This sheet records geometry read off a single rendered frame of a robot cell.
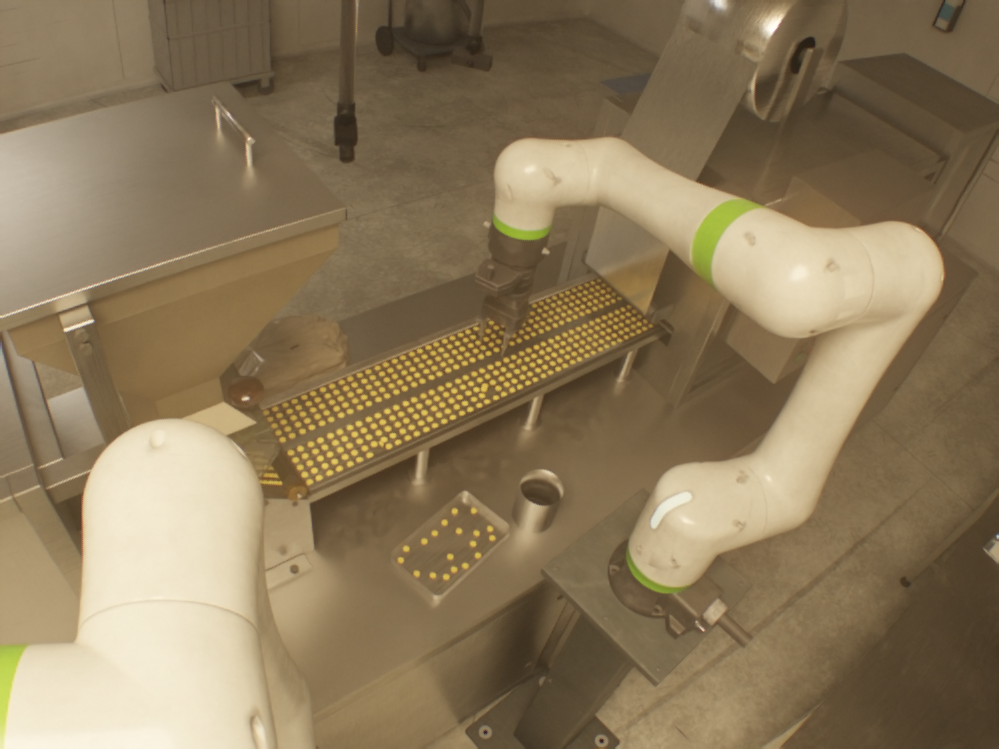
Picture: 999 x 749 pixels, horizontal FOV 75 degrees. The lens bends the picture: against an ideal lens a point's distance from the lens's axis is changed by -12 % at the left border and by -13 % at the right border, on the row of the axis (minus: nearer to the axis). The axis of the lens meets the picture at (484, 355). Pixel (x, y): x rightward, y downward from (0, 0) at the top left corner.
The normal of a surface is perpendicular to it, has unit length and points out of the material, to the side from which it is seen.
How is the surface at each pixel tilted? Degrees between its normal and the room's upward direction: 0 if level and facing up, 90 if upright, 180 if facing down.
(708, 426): 0
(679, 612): 81
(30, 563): 90
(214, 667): 36
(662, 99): 71
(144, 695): 14
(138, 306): 90
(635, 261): 90
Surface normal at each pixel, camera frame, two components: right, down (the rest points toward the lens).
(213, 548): 0.67, -0.59
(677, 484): -0.15, -0.76
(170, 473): 0.27, -0.64
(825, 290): 0.16, 0.24
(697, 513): 0.00, -0.51
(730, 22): -0.75, 0.15
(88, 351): 0.58, 0.62
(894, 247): 0.19, -0.42
